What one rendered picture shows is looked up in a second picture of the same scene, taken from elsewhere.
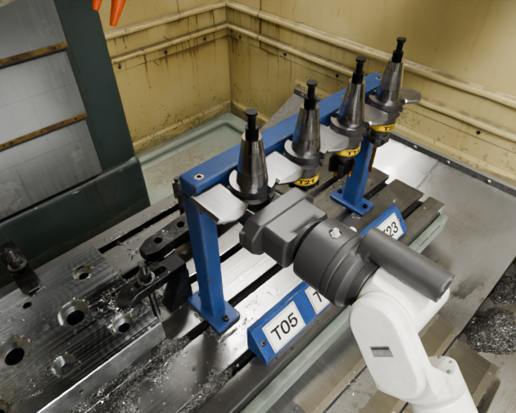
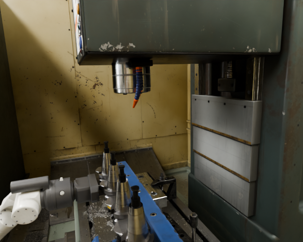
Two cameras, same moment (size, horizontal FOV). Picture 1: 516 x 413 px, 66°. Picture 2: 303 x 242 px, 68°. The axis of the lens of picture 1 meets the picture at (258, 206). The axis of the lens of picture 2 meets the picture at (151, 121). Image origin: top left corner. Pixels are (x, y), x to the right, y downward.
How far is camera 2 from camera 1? 1.00 m
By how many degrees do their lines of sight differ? 99
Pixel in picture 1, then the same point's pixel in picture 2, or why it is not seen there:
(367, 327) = not seen: hidden behind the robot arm
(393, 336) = not seen: hidden behind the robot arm
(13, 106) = (228, 154)
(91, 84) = (266, 173)
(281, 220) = (85, 179)
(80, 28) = (271, 143)
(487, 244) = not seen: outside the picture
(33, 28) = (242, 130)
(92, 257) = (159, 195)
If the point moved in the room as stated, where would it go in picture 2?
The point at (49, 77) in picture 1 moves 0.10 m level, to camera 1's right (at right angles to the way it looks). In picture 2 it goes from (242, 152) to (241, 161)
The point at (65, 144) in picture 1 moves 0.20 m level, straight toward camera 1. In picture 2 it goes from (238, 186) to (195, 189)
